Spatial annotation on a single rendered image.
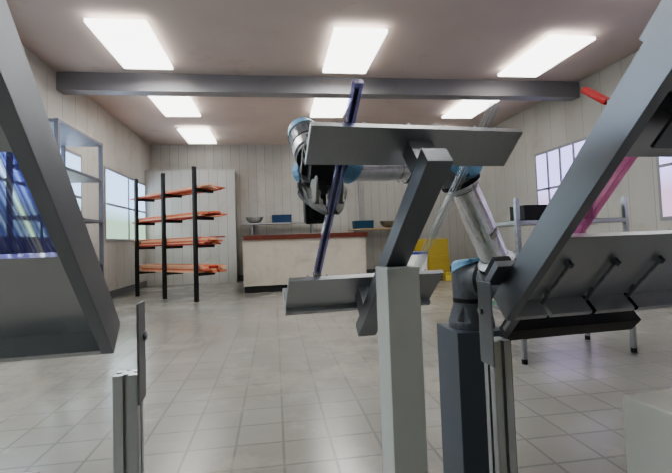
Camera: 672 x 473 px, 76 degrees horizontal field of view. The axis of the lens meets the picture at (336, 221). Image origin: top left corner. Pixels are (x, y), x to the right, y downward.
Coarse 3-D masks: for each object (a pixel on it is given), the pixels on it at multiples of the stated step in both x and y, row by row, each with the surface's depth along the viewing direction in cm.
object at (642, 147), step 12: (660, 108) 64; (660, 120) 65; (648, 132) 66; (660, 132) 62; (636, 144) 68; (648, 144) 68; (660, 144) 63; (636, 156) 70; (648, 156) 70; (660, 156) 70
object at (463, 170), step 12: (492, 108) 65; (492, 120) 67; (468, 168) 73; (456, 180) 76; (456, 192) 77; (444, 204) 80; (444, 216) 82; (432, 228) 85; (432, 240) 87; (420, 252) 90; (420, 264) 92
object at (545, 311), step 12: (528, 300) 94; (540, 300) 95; (552, 300) 94; (564, 300) 95; (576, 300) 95; (588, 300) 96; (600, 300) 96; (612, 300) 97; (624, 300) 97; (636, 300) 98; (648, 300) 98; (660, 300) 99; (528, 312) 91; (540, 312) 91; (552, 312) 92; (564, 312) 92; (576, 312) 93; (588, 312) 94; (600, 312) 95
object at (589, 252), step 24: (576, 240) 82; (600, 240) 83; (624, 240) 85; (648, 240) 86; (552, 264) 86; (576, 264) 87; (600, 264) 89; (624, 264) 91; (648, 264) 92; (576, 288) 94; (600, 288) 96; (624, 288) 97; (648, 288) 99
